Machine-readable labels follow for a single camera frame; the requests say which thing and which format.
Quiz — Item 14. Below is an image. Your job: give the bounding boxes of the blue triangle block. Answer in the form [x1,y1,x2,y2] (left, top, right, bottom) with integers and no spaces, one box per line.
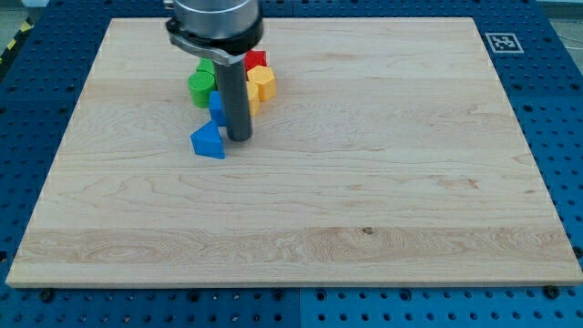
[190,120,226,159]

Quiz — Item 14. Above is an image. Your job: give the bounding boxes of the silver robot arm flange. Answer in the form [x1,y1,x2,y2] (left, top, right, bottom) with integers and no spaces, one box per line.
[163,0,263,67]

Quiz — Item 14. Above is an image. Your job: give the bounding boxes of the yellow block behind rod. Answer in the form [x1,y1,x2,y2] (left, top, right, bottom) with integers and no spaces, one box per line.
[246,81,261,117]

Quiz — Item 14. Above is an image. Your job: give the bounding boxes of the yellow hexagon block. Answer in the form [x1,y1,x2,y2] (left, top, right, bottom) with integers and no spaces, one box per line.
[247,66,277,101]

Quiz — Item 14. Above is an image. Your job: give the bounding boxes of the blue cube block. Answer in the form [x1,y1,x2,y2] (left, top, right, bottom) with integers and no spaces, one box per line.
[209,90,226,127]

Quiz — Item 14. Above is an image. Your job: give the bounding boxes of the wooden board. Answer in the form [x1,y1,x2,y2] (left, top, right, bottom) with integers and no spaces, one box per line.
[6,17,582,288]

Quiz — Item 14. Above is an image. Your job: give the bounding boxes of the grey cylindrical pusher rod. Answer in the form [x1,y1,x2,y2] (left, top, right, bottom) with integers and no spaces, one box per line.
[213,57,252,142]

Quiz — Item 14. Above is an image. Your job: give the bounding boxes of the red block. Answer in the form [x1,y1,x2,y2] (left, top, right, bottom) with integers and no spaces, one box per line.
[244,50,268,71]

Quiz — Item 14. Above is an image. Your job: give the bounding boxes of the green cylinder block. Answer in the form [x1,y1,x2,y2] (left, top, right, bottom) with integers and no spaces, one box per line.
[188,71,216,108]

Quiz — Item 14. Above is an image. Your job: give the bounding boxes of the green block behind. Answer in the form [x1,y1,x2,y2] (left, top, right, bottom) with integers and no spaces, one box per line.
[196,57,215,76]

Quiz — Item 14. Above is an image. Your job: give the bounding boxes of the white fiducial marker tag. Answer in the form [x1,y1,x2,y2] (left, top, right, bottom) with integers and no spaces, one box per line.
[485,32,524,54]

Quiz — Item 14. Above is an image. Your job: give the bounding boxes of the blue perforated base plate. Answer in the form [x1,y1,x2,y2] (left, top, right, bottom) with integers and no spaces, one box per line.
[1,1,582,327]

